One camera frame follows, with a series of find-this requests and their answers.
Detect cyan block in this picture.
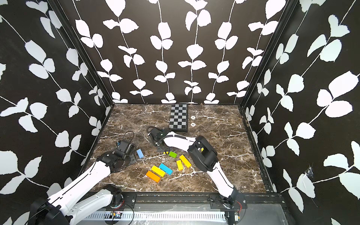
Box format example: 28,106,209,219
159,163,173,175

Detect small yellow block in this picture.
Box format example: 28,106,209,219
176,160,184,171

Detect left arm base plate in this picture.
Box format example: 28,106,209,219
109,192,137,209

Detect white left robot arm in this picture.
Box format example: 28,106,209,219
26,149,137,225

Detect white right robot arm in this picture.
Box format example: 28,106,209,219
147,126,239,207

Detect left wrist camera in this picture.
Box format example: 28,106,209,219
116,140,137,155

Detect long yellow block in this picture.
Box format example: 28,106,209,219
179,155,191,168

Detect light blue block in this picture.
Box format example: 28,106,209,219
136,149,144,159

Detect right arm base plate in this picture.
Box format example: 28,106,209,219
207,193,248,211

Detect white perforated rail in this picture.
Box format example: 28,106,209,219
83,211,227,223

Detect green block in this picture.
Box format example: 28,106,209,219
168,151,177,158

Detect yellow block beside orange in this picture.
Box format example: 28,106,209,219
151,166,166,177

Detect checkered board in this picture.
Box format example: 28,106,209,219
169,104,188,132

